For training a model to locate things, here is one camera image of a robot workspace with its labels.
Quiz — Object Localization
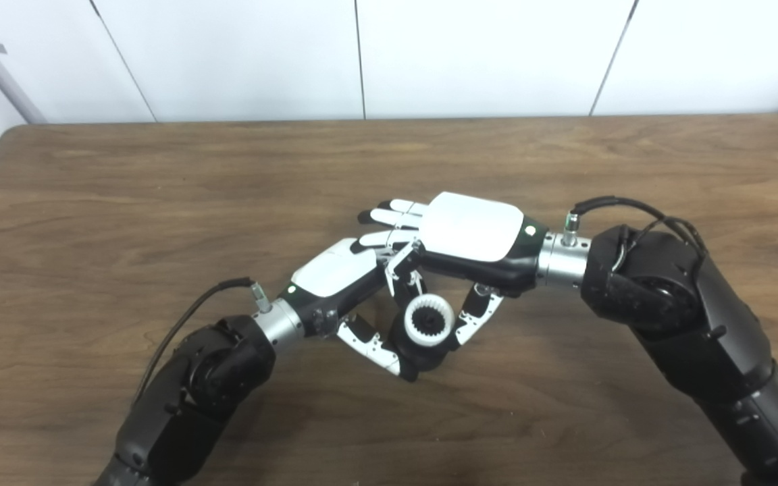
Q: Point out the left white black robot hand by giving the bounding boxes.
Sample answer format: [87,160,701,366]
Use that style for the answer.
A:
[280,238,423,383]

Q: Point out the white plastic ring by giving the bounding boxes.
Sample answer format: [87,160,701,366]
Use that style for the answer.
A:
[404,294,456,348]

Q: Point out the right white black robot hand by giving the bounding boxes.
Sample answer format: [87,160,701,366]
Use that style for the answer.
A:
[352,192,548,348]

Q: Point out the round black plastic part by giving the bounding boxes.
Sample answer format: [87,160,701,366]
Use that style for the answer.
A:
[389,283,461,373]

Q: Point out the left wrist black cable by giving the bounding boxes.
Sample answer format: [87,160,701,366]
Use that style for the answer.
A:
[134,277,274,406]

